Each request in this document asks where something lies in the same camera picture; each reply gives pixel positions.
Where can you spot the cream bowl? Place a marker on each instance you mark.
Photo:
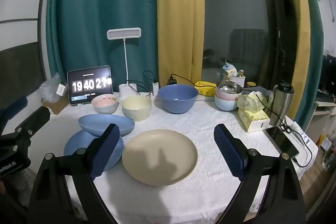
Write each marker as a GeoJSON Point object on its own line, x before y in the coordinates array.
{"type": "Point", "coordinates": [136, 111]}

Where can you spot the white charger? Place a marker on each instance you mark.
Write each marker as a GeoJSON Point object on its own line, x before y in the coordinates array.
{"type": "Point", "coordinates": [156, 88]}

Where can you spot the steel thermos bottle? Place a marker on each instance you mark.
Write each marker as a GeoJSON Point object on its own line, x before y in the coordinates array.
{"type": "Point", "coordinates": [282, 106]}

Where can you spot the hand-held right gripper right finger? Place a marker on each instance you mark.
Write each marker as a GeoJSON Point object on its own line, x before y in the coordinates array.
{"type": "Point", "coordinates": [228, 151]}

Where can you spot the wooden spoon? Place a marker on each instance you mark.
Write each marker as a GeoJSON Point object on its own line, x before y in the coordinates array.
{"type": "Point", "coordinates": [240, 72]}

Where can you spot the tablet showing clock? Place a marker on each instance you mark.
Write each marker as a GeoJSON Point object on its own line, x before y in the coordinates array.
{"type": "Point", "coordinates": [89, 85]}

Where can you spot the black charger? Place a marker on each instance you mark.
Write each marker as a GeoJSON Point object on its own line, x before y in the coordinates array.
{"type": "Point", "coordinates": [172, 81]}

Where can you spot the small white box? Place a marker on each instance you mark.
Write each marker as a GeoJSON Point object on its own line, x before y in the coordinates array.
{"type": "Point", "coordinates": [61, 89]}

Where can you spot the beige ridged plate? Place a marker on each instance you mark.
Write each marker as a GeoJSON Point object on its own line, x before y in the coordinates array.
{"type": "Point", "coordinates": [162, 155]}

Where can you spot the blue white snack packet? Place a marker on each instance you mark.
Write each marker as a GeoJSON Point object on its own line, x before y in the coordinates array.
{"type": "Point", "coordinates": [229, 69]}

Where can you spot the yellow tissue box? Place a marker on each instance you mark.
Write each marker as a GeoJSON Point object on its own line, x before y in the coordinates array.
{"type": "Point", "coordinates": [252, 119]}

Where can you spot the pink spotted bowl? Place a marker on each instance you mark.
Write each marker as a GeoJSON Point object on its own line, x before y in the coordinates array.
{"type": "Point", "coordinates": [105, 106]}

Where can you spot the yellow curtain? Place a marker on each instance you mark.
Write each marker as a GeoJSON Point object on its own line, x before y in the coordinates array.
{"type": "Point", "coordinates": [302, 29]}
{"type": "Point", "coordinates": [178, 16]}

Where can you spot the light blue bowl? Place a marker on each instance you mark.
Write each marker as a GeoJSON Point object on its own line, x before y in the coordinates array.
{"type": "Point", "coordinates": [225, 104]}

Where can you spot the large blue bowl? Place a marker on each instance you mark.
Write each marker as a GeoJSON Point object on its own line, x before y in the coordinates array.
{"type": "Point", "coordinates": [178, 103]}

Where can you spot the pink steel-lined bowl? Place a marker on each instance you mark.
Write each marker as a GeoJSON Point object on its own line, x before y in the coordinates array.
{"type": "Point", "coordinates": [223, 96]}

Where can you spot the white desk lamp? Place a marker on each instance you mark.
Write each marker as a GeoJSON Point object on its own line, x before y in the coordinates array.
{"type": "Point", "coordinates": [123, 33]}

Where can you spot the white textured tablecloth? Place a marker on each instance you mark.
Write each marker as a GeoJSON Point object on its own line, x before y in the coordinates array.
{"type": "Point", "coordinates": [210, 121]}

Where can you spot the clear plastic bag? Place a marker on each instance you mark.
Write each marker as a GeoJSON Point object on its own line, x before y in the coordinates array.
{"type": "Point", "coordinates": [48, 90]}

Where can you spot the dark window frame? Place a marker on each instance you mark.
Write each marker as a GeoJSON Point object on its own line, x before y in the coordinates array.
{"type": "Point", "coordinates": [278, 29]}

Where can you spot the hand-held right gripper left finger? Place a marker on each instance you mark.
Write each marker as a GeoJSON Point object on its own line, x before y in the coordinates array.
{"type": "Point", "coordinates": [105, 151]}

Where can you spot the pale green plastic bag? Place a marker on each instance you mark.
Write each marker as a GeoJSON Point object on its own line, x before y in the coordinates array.
{"type": "Point", "coordinates": [249, 102]}

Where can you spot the yellow packet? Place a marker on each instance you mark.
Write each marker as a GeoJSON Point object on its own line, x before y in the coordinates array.
{"type": "Point", "coordinates": [206, 87]}

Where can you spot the blue plate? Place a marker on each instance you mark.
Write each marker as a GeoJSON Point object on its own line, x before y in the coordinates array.
{"type": "Point", "coordinates": [99, 121]}
{"type": "Point", "coordinates": [76, 145]}

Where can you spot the black phone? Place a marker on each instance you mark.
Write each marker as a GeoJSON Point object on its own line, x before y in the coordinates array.
{"type": "Point", "coordinates": [282, 141]}

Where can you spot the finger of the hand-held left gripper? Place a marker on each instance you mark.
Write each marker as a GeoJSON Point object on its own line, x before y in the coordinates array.
{"type": "Point", "coordinates": [15, 104]}
{"type": "Point", "coordinates": [36, 116]}

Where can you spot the white plastic basket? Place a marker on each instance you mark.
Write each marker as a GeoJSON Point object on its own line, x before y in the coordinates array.
{"type": "Point", "coordinates": [237, 81]}

